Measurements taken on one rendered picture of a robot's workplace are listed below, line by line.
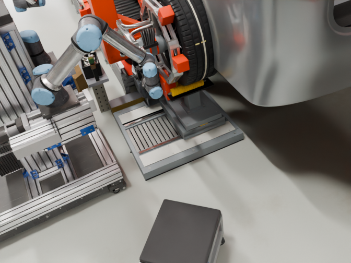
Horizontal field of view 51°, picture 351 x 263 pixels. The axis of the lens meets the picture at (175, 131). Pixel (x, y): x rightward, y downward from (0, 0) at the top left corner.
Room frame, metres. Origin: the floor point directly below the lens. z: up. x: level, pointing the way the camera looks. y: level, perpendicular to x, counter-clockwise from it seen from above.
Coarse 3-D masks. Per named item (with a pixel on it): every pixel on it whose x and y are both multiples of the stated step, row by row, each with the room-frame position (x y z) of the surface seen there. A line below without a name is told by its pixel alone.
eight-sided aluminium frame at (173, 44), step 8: (144, 0) 2.28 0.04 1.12; (152, 0) 2.27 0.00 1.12; (144, 8) 2.32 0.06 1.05; (152, 8) 2.15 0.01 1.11; (144, 16) 2.42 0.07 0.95; (160, 24) 2.04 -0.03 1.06; (168, 24) 2.04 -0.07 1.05; (168, 40) 1.97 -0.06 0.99; (176, 40) 1.97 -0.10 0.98; (168, 48) 1.96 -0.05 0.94; (176, 48) 1.95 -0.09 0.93; (160, 56) 2.34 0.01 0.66; (160, 64) 2.30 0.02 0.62; (160, 72) 2.23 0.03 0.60; (168, 72) 2.19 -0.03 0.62; (176, 72) 1.95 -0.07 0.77; (168, 80) 2.08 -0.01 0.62; (176, 80) 2.06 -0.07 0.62
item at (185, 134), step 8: (160, 104) 2.49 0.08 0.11; (168, 112) 2.30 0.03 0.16; (176, 120) 2.21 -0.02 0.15; (216, 120) 2.10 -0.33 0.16; (224, 120) 2.12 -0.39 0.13; (184, 128) 2.09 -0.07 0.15; (200, 128) 2.06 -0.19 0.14; (208, 128) 2.08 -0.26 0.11; (184, 136) 2.02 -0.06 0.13; (192, 136) 2.04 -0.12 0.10
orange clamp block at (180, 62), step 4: (176, 56) 1.94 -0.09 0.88; (180, 56) 1.93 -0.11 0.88; (184, 56) 1.92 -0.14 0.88; (172, 60) 1.92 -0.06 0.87; (176, 60) 1.90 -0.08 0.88; (180, 60) 1.89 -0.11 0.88; (184, 60) 1.88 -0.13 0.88; (188, 60) 1.88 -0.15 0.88; (176, 64) 1.87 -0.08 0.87; (180, 64) 1.86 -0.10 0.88; (184, 64) 1.87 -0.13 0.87; (188, 64) 1.87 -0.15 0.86; (176, 68) 1.89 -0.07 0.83; (180, 68) 1.86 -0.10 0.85; (184, 68) 1.87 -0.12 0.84; (188, 68) 1.87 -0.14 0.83; (180, 72) 1.86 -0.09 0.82
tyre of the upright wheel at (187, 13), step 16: (160, 0) 2.24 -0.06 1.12; (176, 0) 2.12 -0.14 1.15; (192, 0) 2.12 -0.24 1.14; (176, 16) 2.03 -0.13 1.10; (192, 16) 2.03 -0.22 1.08; (192, 32) 1.96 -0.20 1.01; (208, 32) 1.98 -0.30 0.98; (192, 48) 1.93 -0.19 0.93; (208, 48) 1.96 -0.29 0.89; (192, 64) 1.92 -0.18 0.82; (208, 64) 1.96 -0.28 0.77; (192, 80) 1.97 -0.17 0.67
